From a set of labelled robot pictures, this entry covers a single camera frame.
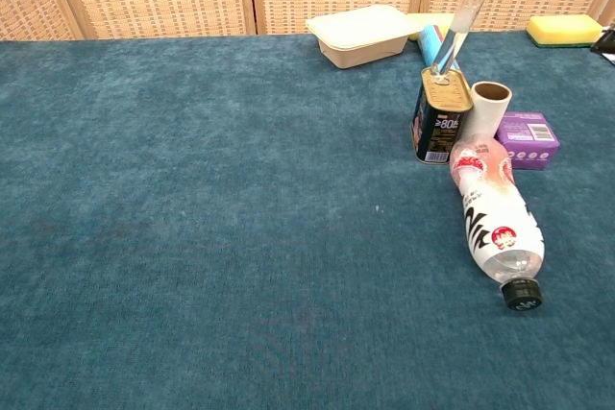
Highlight clear glass test tube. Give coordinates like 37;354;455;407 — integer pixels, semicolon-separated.
430;0;504;84

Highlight beige lidded food container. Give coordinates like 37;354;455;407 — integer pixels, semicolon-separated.
305;4;415;70

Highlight purple soap box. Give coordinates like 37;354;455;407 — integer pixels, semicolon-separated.
496;111;562;171

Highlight gold lid luncheon meat tin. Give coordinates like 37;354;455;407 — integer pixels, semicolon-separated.
409;66;475;166

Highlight yellow sponge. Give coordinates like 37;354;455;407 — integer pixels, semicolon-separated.
406;12;468;42
526;13;603;49

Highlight white labelled plastic drink bottle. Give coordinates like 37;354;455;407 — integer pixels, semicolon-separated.
449;135;547;311

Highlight blue table cloth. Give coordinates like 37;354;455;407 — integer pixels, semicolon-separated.
0;30;615;410

